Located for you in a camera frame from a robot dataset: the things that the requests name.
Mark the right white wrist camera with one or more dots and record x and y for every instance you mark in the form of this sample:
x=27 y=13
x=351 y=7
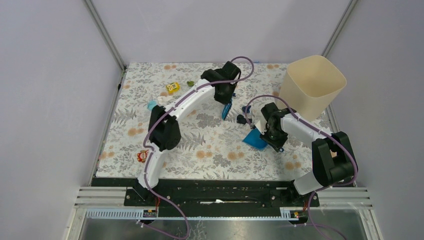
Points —
x=261 y=126

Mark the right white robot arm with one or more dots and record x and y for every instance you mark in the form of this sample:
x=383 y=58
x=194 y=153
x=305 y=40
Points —
x=332 y=155

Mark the yellow toy block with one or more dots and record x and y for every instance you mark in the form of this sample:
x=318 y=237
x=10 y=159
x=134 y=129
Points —
x=172 y=87

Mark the blue hand brush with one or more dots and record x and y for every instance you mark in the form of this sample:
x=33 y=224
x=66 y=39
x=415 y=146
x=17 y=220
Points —
x=227 y=107

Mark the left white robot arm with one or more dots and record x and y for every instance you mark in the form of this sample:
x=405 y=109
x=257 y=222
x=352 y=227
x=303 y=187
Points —
x=164 y=132

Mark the beige plastic waste bin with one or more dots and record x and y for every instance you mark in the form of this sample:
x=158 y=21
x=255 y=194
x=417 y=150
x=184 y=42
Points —
x=310 y=84

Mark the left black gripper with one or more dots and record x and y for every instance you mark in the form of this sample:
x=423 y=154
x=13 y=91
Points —
x=225 y=100

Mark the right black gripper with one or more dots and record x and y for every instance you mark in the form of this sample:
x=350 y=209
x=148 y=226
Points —
x=277 y=145

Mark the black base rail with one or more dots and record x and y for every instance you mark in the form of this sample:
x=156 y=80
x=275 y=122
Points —
x=219 y=198

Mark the red owl toy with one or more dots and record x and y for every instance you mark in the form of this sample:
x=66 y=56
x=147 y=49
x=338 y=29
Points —
x=142 y=156

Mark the small black paper scrap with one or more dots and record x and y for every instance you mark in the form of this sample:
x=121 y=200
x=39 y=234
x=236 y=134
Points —
x=240 y=119

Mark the blue dustpan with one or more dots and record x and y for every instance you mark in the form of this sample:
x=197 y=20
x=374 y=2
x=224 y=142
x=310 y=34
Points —
x=260 y=141

